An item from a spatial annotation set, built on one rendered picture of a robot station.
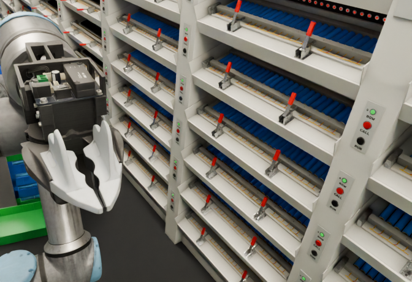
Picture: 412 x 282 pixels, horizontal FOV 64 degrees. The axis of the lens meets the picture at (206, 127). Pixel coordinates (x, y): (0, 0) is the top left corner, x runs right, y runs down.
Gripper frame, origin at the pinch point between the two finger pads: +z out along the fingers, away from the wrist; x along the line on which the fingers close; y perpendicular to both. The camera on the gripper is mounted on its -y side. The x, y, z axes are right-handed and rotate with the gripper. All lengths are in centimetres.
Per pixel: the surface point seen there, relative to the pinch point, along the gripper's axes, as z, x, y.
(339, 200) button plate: -11, 63, -37
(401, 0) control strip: -16, 63, 12
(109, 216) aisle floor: -107, 30, -121
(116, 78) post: -146, 49, -59
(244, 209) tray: -40, 59, -66
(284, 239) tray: -23, 63, -65
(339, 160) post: -15, 63, -27
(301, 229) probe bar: -21, 68, -61
